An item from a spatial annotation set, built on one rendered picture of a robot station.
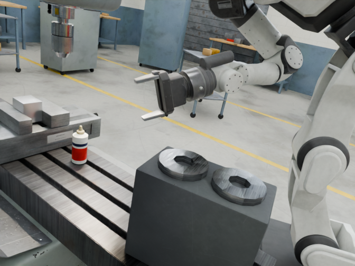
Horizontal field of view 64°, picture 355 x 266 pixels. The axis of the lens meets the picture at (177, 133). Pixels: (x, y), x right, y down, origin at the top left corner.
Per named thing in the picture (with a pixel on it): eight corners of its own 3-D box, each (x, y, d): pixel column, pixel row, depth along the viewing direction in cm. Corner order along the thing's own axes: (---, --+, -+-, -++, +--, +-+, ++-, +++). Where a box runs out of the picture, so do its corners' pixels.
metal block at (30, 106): (31, 114, 85) (30, 94, 82) (42, 121, 82) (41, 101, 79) (13, 116, 81) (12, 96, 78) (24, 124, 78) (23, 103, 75)
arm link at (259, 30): (280, 65, 105) (241, 20, 100) (310, 50, 94) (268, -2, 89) (268, 85, 101) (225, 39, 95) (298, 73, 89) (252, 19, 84)
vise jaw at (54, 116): (42, 108, 92) (42, 96, 90) (69, 124, 84) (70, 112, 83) (23, 111, 87) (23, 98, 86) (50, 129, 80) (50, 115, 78)
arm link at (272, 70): (240, 90, 92) (281, 87, 101) (262, 79, 83) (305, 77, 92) (232, 59, 93) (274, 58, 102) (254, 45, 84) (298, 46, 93)
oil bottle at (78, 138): (80, 155, 83) (82, 121, 78) (89, 161, 81) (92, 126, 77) (68, 160, 79) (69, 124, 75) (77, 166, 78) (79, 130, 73)
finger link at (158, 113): (144, 119, 75) (165, 112, 77) (140, 115, 78) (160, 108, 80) (145, 124, 76) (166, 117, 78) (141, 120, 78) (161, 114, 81)
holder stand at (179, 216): (153, 218, 64) (168, 139, 56) (248, 263, 57) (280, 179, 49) (123, 252, 54) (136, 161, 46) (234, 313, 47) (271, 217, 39)
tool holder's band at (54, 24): (66, 29, 61) (66, 25, 61) (46, 25, 62) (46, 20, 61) (77, 29, 65) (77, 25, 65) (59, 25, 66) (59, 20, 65)
